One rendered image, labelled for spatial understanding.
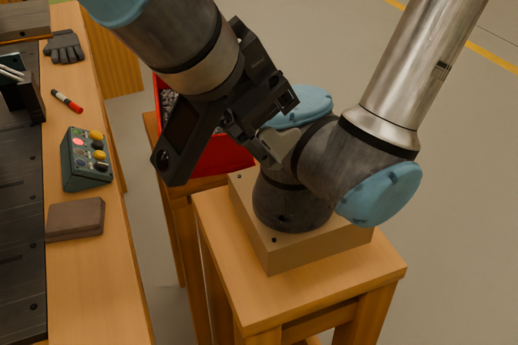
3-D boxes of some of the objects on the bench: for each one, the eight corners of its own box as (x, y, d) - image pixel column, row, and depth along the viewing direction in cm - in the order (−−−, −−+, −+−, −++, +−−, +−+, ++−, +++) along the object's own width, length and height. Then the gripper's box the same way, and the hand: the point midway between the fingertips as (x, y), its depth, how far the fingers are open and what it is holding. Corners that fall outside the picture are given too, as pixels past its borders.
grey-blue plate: (38, 102, 112) (19, 50, 103) (38, 105, 110) (19, 55, 101) (-3, 109, 109) (-26, 58, 100) (-3, 114, 108) (-28, 61, 99)
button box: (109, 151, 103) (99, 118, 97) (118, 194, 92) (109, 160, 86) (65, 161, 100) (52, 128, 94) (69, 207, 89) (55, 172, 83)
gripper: (286, 63, 37) (333, 150, 56) (209, -12, 43) (275, 89, 62) (208, 131, 37) (281, 195, 56) (142, 48, 43) (228, 130, 62)
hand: (259, 150), depth 58 cm, fingers open, 5 cm apart
